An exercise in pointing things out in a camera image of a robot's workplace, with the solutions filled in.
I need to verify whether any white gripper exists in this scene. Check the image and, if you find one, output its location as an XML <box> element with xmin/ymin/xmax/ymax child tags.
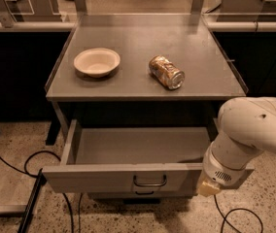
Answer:
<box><xmin>196</xmin><ymin>143</ymin><xmax>245</xmax><ymax>197</ymax></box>

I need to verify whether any grey top drawer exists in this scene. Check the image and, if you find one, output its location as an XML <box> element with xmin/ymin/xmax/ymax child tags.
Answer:
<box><xmin>42</xmin><ymin>117</ymin><xmax>255</xmax><ymax>194</ymax></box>

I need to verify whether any grey drawer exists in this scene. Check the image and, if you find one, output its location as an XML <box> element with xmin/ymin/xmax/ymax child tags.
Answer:
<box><xmin>42</xmin><ymin>117</ymin><xmax>255</xmax><ymax>194</ymax></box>
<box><xmin>87</xmin><ymin>191</ymin><xmax>196</xmax><ymax>199</ymax></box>

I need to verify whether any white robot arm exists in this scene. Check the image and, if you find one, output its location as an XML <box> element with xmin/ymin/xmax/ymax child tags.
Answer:
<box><xmin>196</xmin><ymin>97</ymin><xmax>276</xmax><ymax>197</ymax></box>

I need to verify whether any grey middle drawer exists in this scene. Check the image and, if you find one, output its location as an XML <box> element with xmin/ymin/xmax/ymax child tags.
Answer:
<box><xmin>87</xmin><ymin>191</ymin><xmax>196</xmax><ymax>199</ymax></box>

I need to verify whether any grey drawer cabinet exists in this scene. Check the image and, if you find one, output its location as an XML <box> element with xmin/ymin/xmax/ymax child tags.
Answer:
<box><xmin>44</xmin><ymin>13</ymin><xmax>249</xmax><ymax>206</ymax></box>

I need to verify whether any gold soda can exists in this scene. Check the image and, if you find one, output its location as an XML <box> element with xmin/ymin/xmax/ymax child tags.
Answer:
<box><xmin>149</xmin><ymin>55</ymin><xmax>185</xmax><ymax>90</ymax></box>

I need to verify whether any white paper bowl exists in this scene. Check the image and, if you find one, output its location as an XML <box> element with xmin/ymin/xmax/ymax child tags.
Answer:
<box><xmin>74</xmin><ymin>48</ymin><xmax>121</xmax><ymax>78</ymax></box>

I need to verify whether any black floor bar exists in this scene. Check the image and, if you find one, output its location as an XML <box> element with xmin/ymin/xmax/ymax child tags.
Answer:
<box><xmin>17</xmin><ymin>171</ymin><xmax>46</xmax><ymax>233</ymax></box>

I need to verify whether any black floor cable right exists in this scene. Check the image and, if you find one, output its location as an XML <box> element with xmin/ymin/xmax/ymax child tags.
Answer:
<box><xmin>212</xmin><ymin>193</ymin><xmax>264</xmax><ymax>233</ymax></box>

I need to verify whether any black floor cable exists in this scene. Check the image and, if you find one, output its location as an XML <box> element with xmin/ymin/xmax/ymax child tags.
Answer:
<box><xmin>0</xmin><ymin>139</ymin><xmax>84</xmax><ymax>233</ymax></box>
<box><xmin>212</xmin><ymin>193</ymin><xmax>264</xmax><ymax>233</ymax></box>

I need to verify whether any black floor cable left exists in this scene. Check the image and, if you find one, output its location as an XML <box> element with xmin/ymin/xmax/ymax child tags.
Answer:
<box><xmin>0</xmin><ymin>139</ymin><xmax>84</xmax><ymax>233</ymax></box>

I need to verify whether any grey metal post left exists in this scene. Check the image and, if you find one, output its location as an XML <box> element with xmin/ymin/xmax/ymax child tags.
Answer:
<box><xmin>0</xmin><ymin>0</ymin><xmax>15</xmax><ymax>28</ymax></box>

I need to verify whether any white horizontal rail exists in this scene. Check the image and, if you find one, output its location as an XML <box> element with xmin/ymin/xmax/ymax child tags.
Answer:
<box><xmin>0</xmin><ymin>20</ymin><xmax>276</xmax><ymax>33</ymax></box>

